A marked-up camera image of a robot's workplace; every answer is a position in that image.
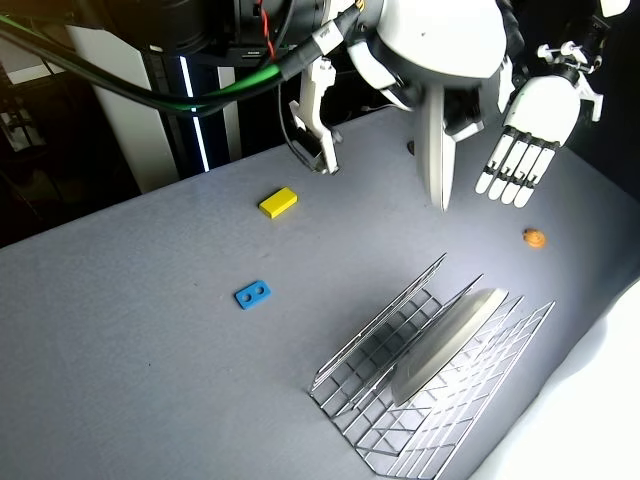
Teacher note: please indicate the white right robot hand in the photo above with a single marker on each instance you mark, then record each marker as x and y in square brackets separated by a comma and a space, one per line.
[440, 40]

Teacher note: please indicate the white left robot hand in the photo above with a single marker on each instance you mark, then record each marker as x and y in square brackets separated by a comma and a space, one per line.
[542, 110]

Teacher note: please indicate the small orange toy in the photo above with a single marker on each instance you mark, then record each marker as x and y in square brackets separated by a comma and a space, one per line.
[536, 241]

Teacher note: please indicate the yellow rectangular block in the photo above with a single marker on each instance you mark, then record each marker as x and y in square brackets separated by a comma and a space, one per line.
[278, 202]

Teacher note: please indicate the white robot column light strip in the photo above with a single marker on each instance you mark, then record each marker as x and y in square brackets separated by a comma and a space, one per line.
[125, 110]

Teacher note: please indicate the blue block with two holes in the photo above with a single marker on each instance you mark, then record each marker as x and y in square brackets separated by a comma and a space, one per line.
[241, 301]

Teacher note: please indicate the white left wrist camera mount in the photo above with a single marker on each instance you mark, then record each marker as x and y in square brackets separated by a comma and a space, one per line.
[592, 100]

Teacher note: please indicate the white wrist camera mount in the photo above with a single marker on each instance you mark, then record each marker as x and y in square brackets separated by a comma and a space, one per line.
[320, 125]
[592, 100]

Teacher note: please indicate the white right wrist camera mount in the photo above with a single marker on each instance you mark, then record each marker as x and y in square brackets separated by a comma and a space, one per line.
[320, 125]

